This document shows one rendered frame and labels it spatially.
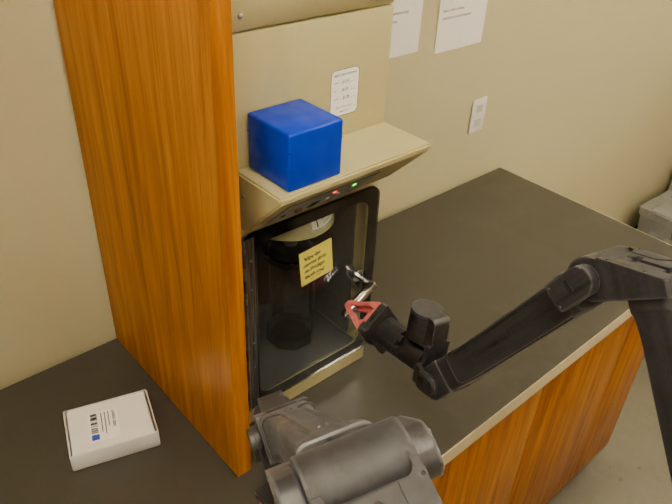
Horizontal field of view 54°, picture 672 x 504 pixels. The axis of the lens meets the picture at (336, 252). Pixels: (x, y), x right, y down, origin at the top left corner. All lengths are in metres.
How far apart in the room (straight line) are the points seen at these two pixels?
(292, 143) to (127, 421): 0.68
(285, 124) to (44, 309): 0.78
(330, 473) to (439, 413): 1.00
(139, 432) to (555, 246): 1.26
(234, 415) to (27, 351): 0.57
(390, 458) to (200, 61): 0.57
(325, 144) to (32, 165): 0.62
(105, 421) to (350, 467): 0.98
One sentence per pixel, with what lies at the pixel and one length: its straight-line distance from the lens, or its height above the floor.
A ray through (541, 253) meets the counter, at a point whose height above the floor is 0.94.
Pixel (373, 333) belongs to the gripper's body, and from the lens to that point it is 1.21.
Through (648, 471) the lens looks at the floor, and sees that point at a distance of 2.80.
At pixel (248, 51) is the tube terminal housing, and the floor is 1.68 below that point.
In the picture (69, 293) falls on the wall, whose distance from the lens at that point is 1.53.
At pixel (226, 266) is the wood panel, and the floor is 1.42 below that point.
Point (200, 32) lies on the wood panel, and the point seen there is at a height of 1.74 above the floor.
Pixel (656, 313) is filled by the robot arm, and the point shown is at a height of 1.51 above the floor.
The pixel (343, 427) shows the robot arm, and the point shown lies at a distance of 0.50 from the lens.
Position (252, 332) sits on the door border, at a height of 1.19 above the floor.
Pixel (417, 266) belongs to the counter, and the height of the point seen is 0.94.
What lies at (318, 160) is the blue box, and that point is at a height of 1.55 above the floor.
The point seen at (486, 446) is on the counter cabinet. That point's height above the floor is 0.77.
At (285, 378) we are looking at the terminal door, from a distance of 1.34.
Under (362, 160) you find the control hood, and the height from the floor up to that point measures 1.51.
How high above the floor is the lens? 1.98
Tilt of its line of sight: 34 degrees down
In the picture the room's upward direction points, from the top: 3 degrees clockwise
